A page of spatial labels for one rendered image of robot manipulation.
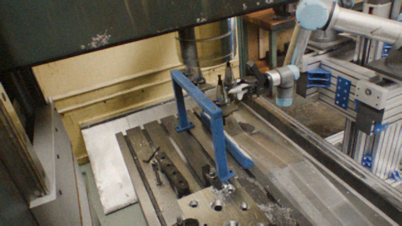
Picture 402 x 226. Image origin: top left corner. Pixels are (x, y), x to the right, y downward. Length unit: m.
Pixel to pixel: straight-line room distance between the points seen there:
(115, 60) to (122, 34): 1.21
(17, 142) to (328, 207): 1.20
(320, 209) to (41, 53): 1.20
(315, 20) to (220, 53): 0.63
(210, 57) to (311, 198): 0.91
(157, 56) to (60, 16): 1.32
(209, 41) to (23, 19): 0.38
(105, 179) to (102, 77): 0.57
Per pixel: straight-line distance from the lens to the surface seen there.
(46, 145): 0.80
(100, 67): 1.84
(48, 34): 0.62
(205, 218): 1.07
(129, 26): 0.63
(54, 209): 0.65
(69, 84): 1.86
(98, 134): 1.93
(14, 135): 0.58
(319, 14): 1.32
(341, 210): 1.49
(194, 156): 1.45
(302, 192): 1.49
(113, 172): 1.79
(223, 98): 1.16
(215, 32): 0.74
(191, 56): 0.77
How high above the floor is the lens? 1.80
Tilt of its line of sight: 31 degrees down
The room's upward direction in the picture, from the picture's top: 8 degrees counter-clockwise
